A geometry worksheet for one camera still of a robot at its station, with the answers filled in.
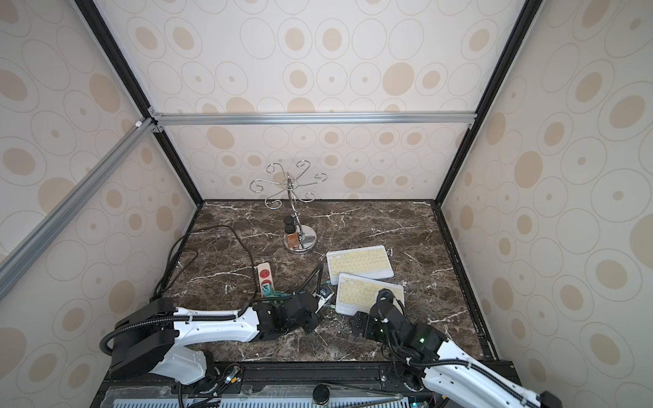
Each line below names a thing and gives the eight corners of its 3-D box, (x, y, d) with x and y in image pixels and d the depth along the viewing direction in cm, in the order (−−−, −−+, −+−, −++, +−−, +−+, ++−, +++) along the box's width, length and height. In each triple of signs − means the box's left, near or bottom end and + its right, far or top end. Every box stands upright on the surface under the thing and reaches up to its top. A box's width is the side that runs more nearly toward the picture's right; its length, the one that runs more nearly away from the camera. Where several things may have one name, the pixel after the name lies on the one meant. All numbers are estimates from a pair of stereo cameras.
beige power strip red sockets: (261, 297, 92) (260, 293, 90) (257, 268, 100) (256, 264, 97) (274, 293, 93) (273, 290, 91) (270, 265, 100) (268, 261, 98)
